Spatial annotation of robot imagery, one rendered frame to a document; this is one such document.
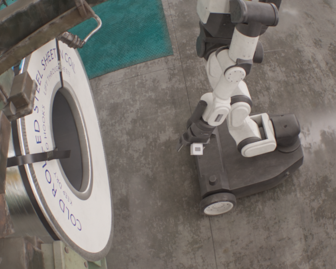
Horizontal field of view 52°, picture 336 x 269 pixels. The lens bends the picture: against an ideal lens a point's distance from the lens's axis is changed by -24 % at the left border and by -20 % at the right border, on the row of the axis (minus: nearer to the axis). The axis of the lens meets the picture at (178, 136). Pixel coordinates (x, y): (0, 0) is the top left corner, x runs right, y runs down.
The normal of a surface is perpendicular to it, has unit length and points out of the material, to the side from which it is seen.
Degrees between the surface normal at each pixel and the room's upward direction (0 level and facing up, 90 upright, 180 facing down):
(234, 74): 92
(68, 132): 47
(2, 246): 0
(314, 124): 0
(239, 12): 71
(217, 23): 85
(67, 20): 90
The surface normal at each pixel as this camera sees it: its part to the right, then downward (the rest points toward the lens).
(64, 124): 0.00, 0.39
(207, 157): -0.20, -0.55
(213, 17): -0.56, 0.70
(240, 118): 0.13, 0.80
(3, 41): 0.36, 0.73
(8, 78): 0.97, -0.22
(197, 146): 0.38, -0.12
